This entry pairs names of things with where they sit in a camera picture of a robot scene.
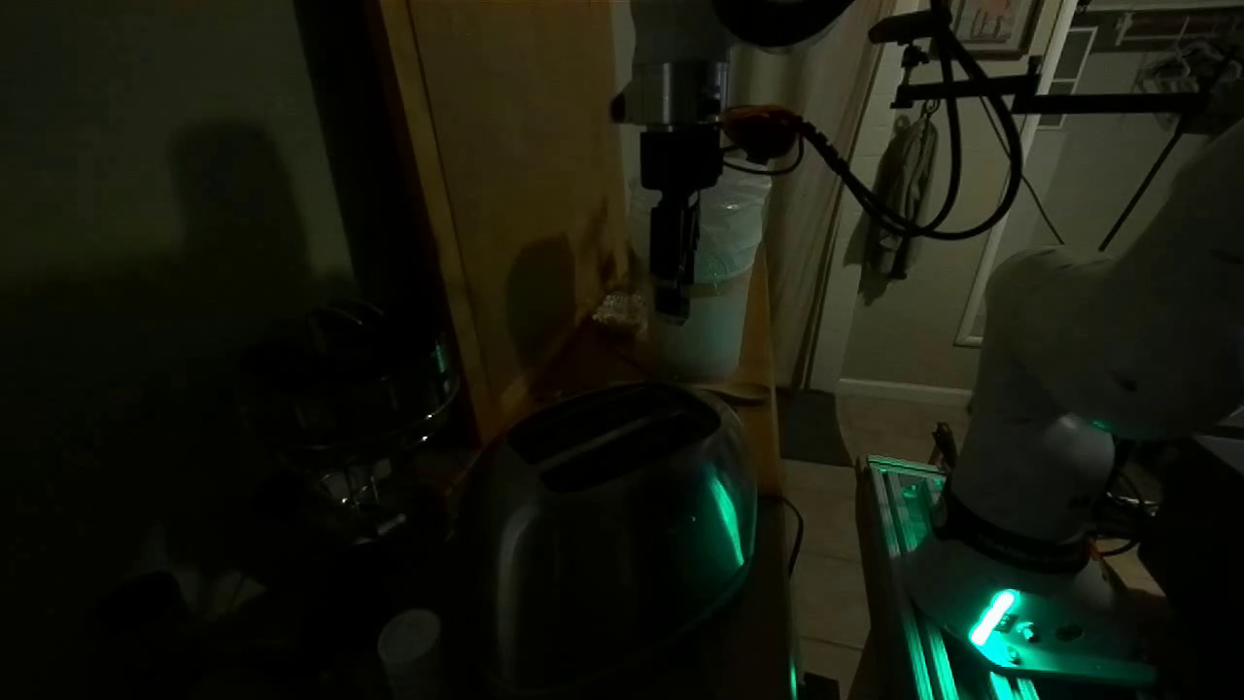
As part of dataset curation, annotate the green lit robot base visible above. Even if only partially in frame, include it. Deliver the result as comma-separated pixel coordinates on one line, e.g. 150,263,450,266
857,453,1158,700

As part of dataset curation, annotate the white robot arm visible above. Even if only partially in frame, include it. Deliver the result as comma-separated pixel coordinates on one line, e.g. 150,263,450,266
613,0,1244,552

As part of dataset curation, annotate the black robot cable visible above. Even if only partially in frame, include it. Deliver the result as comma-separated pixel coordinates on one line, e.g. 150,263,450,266
720,0,1031,243

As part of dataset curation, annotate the stainless steel toaster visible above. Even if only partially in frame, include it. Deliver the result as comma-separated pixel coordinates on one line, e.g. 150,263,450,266
461,381,759,694

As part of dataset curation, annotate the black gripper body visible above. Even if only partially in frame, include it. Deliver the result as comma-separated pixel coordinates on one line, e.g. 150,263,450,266
641,128,724,243

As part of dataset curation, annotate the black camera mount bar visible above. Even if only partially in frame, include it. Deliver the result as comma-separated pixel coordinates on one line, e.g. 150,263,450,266
866,8,1240,119

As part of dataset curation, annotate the wooden cabinet panel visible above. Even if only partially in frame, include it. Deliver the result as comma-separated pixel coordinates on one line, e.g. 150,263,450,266
374,0,627,439

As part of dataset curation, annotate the small white cup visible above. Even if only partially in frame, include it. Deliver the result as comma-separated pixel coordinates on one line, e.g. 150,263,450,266
378,606,446,700

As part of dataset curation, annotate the hanging grey cloth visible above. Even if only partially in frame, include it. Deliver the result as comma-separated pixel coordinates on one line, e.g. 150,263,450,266
850,112,936,303

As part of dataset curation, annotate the black coffee machine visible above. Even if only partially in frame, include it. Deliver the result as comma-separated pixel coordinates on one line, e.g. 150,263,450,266
236,299,461,545

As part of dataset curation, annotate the framed wall picture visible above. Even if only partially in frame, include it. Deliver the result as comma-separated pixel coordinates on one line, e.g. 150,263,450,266
954,0,1042,59

